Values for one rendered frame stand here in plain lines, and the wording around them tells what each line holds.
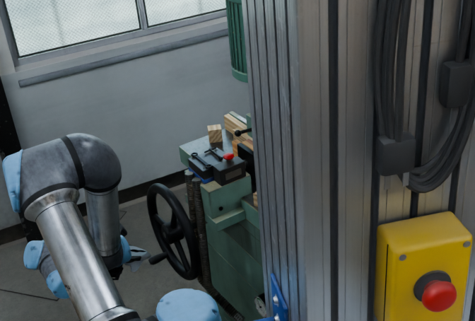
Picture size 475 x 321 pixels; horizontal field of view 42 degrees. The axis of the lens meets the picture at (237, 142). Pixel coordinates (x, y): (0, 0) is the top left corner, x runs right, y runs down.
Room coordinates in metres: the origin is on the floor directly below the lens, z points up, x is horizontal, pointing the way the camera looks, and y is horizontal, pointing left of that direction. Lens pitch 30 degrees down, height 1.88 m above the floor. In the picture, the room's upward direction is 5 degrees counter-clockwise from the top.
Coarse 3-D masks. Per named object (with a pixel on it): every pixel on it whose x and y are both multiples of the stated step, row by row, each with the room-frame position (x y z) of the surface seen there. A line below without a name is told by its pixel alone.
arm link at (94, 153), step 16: (80, 144) 1.13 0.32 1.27; (96, 144) 1.15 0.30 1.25; (80, 160) 1.11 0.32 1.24; (96, 160) 1.12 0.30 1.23; (112, 160) 1.16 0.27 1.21; (96, 176) 1.12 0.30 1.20; (112, 176) 1.15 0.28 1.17; (96, 192) 1.15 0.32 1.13; (112, 192) 1.18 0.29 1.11; (96, 208) 1.18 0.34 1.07; (112, 208) 1.20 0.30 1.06; (96, 224) 1.20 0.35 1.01; (112, 224) 1.21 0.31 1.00; (96, 240) 1.22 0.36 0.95; (112, 240) 1.23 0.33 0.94; (112, 256) 1.24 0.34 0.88; (128, 256) 1.28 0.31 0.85
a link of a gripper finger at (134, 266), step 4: (132, 252) 1.41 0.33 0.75; (136, 252) 1.42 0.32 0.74; (140, 252) 1.42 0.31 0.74; (144, 252) 1.43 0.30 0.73; (144, 256) 1.41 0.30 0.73; (148, 256) 1.43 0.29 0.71; (140, 260) 1.41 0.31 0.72; (128, 264) 1.39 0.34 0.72; (132, 264) 1.40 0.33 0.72; (136, 264) 1.40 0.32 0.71; (140, 264) 1.41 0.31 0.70; (132, 268) 1.40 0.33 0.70; (136, 268) 1.40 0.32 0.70
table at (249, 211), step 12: (228, 132) 1.79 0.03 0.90; (192, 144) 1.74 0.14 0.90; (204, 144) 1.73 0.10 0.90; (216, 144) 1.72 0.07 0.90; (228, 144) 1.72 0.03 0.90; (180, 156) 1.73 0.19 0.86; (252, 180) 1.50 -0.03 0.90; (252, 192) 1.44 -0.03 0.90; (252, 204) 1.38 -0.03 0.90; (204, 216) 1.41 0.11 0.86; (228, 216) 1.38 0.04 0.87; (240, 216) 1.39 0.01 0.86; (252, 216) 1.37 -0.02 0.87; (216, 228) 1.35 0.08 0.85
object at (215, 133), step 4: (216, 124) 1.77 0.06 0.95; (220, 124) 1.77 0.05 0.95; (208, 128) 1.75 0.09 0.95; (212, 128) 1.75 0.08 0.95; (216, 128) 1.75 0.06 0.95; (220, 128) 1.74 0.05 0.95; (208, 132) 1.76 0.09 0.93; (212, 132) 1.74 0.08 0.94; (216, 132) 1.74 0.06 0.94; (220, 132) 1.74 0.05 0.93; (212, 136) 1.74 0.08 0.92; (216, 136) 1.74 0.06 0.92; (220, 136) 1.74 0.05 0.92; (212, 140) 1.74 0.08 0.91; (216, 140) 1.74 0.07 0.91; (220, 140) 1.74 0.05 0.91
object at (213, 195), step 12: (240, 180) 1.42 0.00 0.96; (204, 192) 1.39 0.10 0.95; (216, 192) 1.38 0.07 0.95; (228, 192) 1.40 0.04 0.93; (240, 192) 1.42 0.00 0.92; (204, 204) 1.40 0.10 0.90; (216, 204) 1.38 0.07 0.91; (228, 204) 1.40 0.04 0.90; (240, 204) 1.42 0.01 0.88; (216, 216) 1.38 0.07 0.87
